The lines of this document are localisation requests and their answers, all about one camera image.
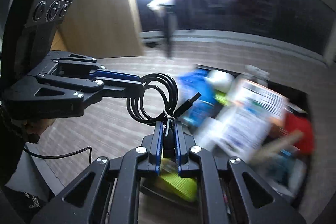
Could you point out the large wooden board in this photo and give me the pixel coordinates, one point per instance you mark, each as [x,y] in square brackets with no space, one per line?
[103,28]

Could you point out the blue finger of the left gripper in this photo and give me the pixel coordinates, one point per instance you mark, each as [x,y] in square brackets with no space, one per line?
[114,76]
[122,89]

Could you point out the black tripod stand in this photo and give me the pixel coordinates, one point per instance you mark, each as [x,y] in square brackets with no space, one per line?
[165,11]

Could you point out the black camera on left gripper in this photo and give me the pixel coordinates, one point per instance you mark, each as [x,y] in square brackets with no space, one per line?
[29,31]

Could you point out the blue wipes packet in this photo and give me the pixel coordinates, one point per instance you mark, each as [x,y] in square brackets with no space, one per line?
[190,84]

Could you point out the red pouch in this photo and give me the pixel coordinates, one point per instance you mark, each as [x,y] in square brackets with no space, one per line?
[302,127]

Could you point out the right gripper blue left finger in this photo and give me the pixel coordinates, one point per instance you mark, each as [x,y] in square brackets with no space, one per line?
[155,150]

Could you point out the white printed paper packet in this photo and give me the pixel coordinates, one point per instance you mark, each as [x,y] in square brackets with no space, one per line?
[240,128]

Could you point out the cream plastic recorder flute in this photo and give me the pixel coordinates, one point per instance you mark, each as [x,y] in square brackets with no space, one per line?
[271,149]

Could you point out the person's left hand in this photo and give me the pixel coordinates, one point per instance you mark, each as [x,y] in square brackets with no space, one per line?
[33,127]

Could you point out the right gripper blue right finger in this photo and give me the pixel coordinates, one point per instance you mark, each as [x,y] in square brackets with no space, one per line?
[183,142]

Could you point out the black tray box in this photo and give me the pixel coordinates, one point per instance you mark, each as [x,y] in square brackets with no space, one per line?
[287,172]

